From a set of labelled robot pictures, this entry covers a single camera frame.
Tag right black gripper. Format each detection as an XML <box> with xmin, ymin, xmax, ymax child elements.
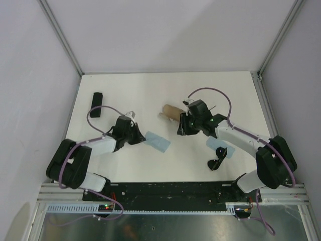
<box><xmin>177</xmin><ymin>112</ymin><xmax>202</xmax><ymax>136</ymax></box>

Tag patterned glasses case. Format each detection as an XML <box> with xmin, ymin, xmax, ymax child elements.
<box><xmin>158</xmin><ymin>104</ymin><xmax>186</xmax><ymax>123</ymax></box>

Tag blue cleaning cloth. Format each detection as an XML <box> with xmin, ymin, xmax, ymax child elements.
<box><xmin>144</xmin><ymin>132</ymin><xmax>171</xmax><ymax>153</ymax></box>
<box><xmin>206</xmin><ymin>137</ymin><xmax>235</xmax><ymax>159</ymax></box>

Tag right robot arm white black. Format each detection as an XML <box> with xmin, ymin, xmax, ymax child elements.
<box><xmin>177</xmin><ymin>99</ymin><xmax>297</xmax><ymax>201</ymax></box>

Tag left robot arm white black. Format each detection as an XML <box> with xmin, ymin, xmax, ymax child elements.
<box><xmin>46</xmin><ymin>115</ymin><xmax>146</xmax><ymax>201</ymax></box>

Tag black folded sunglasses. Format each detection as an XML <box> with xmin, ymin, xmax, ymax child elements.
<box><xmin>207</xmin><ymin>147</ymin><xmax>227</xmax><ymax>171</ymax></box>

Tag black rectangular glasses case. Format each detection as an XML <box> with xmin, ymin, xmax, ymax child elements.
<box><xmin>89</xmin><ymin>92</ymin><xmax>103</xmax><ymax>118</ymax></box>

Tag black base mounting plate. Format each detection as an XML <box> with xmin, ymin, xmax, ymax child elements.
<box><xmin>82</xmin><ymin>181</ymin><xmax>262</xmax><ymax>210</ymax></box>

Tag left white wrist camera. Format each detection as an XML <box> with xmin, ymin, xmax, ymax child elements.
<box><xmin>125</xmin><ymin>111</ymin><xmax>135</xmax><ymax>124</ymax></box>

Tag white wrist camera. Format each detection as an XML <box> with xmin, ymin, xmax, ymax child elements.
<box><xmin>183</xmin><ymin>98</ymin><xmax>195</xmax><ymax>108</ymax></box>
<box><xmin>125</xmin><ymin>111</ymin><xmax>135</xmax><ymax>124</ymax></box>

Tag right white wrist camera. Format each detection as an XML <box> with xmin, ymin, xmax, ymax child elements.
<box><xmin>183</xmin><ymin>98</ymin><xmax>195</xmax><ymax>108</ymax></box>

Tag white slotted cable duct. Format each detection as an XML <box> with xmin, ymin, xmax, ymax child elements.
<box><xmin>46</xmin><ymin>203</ymin><xmax>236</xmax><ymax>215</ymax></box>

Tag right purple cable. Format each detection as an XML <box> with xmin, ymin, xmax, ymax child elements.
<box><xmin>187</xmin><ymin>87</ymin><xmax>296</xmax><ymax>236</ymax></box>

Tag left aluminium corner post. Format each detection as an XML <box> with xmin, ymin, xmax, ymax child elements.
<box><xmin>37</xmin><ymin>0</ymin><xmax>84</xmax><ymax>77</ymax></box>

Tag aluminium corner post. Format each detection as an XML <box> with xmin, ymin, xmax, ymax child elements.
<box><xmin>37</xmin><ymin>0</ymin><xmax>84</xmax><ymax>77</ymax></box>
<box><xmin>257</xmin><ymin>0</ymin><xmax>306</xmax><ymax>76</ymax></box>

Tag right aluminium corner post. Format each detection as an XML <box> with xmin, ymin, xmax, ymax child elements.
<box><xmin>257</xmin><ymin>0</ymin><xmax>306</xmax><ymax>76</ymax></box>

